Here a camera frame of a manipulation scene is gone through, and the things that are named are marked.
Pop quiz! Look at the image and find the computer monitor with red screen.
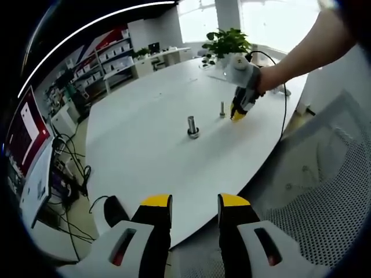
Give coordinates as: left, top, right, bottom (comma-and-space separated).
5, 85, 53, 180

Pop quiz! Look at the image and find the black computer mouse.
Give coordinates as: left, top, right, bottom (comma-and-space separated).
103, 195, 130, 229

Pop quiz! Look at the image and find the thick metal threaded stud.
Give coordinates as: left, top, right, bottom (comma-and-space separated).
186, 115, 201, 140

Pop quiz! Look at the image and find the green potted plant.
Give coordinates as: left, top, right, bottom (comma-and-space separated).
202, 28, 252, 59

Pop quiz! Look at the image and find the shelf with white bins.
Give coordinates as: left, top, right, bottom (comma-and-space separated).
66, 28, 137, 94

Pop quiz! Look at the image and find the white mesh chair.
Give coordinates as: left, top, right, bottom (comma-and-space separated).
170, 89, 371, 278

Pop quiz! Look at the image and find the black mouse cable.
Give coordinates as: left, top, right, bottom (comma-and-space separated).
89, 195, 110, 214

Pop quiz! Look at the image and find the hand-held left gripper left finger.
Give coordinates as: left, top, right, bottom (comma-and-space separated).
56, 193, 173, 278

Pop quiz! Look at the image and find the person's right hand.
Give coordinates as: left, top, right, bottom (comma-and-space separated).
257, 64, 288, 97

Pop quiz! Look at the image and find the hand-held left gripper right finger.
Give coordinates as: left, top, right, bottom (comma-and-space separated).
217, 193, 331, 278

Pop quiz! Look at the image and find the ceiling light strip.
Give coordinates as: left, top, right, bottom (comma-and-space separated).
17, 0, 178, 98

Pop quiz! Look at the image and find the bundle of black cables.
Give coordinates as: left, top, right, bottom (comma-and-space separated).
47, 132, 97, 262

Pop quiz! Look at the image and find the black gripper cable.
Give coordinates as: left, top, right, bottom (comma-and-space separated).
248, 50, 292, 137

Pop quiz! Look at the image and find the white standing desk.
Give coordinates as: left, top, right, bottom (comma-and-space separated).
20, 138, 55, 230

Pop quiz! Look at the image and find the white background desk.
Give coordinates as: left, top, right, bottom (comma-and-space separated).
134, 47, 192, 78

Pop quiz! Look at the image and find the white cabinet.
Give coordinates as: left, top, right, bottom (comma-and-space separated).
52, 105, 79, 134

